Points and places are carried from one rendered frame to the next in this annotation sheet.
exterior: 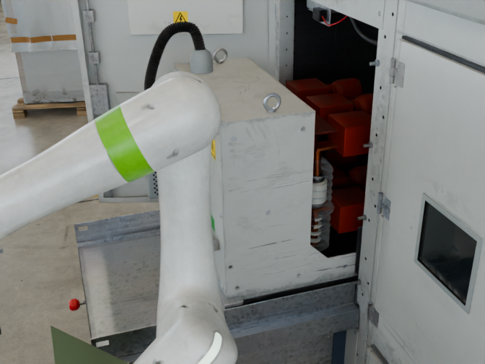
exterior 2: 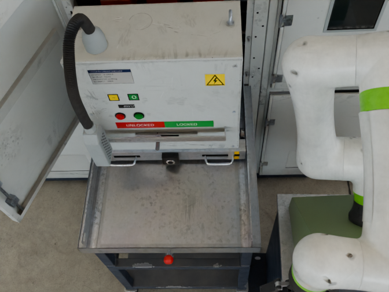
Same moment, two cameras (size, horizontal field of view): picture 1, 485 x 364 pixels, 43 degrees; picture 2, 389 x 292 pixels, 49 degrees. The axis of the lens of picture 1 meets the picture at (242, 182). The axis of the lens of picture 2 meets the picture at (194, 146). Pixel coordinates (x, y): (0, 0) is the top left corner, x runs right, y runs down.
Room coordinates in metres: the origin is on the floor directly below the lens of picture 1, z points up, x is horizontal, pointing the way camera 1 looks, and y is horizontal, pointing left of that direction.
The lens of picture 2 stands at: (1.05, 0.80, 2.25)
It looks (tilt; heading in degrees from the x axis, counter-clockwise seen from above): 59 degrees down; 294
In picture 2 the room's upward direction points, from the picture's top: 7 degrees counter-clockwise
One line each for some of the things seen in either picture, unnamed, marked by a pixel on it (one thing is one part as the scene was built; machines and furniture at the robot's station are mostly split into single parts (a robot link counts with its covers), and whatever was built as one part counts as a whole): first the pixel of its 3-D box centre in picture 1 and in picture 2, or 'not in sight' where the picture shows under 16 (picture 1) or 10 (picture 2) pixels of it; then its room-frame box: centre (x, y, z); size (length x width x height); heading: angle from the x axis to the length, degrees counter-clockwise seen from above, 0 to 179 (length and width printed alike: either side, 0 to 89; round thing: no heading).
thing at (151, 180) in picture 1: (159, 168); (98, 143); (1.64, 0.25, 1.09); 0.08 x 0.05 x 0.17; 107
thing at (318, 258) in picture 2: not in sight; (322, 263); (0.94, 0.51, 1.35); 0.13 x 0.11 x 0.14; 12
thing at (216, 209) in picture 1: (196, 177); (161, 114); (1.46, 0.12, 1.15); 0.48 x 0.01 x 0.48; 17
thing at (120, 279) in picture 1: (203, 277); (172, 162); (1.46, 0.12, 0.82); 0.68 x 0.62 x 0.06; 107
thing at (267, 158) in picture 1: (286, 162); (166, 51); (1.54, -0.13, 1.15); 0.51 x 0.50 x 0.48; 107
